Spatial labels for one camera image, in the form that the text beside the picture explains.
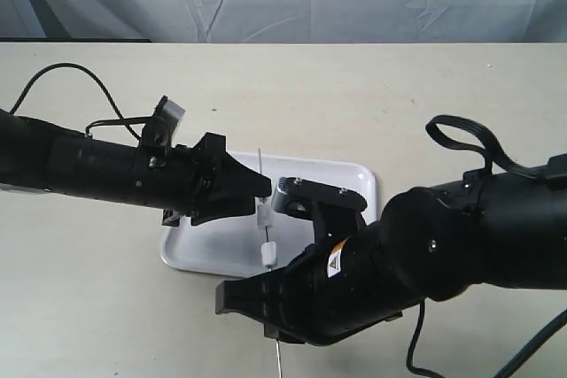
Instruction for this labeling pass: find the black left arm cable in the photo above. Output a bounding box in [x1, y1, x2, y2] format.
[8, 62, 151, 140]

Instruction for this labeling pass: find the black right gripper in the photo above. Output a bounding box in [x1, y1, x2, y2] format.
[214, 227, 424, 346]

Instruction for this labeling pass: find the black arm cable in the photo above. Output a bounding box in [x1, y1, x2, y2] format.
[405, 114, 567, 378]
[8, 62, 151, 140]

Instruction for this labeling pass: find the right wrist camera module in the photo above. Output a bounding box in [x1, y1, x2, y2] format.
[271, 177, 368, 245]

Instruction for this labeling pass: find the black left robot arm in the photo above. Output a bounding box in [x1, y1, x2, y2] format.
[1, 112, 272, 227]

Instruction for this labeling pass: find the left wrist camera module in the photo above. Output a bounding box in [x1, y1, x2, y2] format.
[139, 96, 185, 155]

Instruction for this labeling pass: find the white foam cube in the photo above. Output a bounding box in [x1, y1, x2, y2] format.
[256, 204, 273, 228]
[260, 241, 278, 269]

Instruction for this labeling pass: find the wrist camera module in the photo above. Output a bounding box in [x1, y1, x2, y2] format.
[271, 177, 368, 245]
[139, 96, 185, 155]

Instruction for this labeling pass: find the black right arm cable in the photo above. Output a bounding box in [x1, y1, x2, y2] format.
[405, 114, 567, 378]

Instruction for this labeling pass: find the thin metal skewer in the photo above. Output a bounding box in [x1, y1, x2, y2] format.
[257, 147, 283, 378]

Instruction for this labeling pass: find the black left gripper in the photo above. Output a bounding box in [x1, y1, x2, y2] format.
[161, 132, 271, 227]

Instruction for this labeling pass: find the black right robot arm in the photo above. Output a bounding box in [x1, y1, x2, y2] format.
[215, 155, 566, 346]

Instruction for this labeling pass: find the white plastic tray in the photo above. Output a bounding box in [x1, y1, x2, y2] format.
[160, 151, 378, 277]

